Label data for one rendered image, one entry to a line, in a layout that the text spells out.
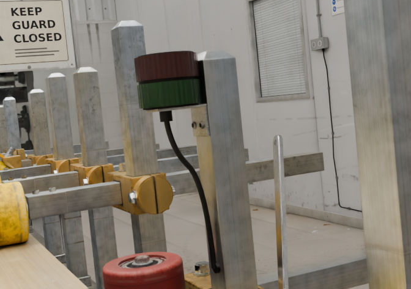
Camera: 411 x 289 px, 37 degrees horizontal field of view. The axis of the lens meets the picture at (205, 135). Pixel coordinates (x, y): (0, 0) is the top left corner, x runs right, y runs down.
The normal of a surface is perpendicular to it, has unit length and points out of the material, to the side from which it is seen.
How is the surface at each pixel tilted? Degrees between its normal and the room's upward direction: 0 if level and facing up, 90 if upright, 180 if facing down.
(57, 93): 90
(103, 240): 90
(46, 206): 90
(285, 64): 90
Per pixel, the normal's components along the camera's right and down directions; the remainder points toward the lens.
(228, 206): 0.42, 0.00
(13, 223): 0.43, 0.24
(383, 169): -0.90, 0.11
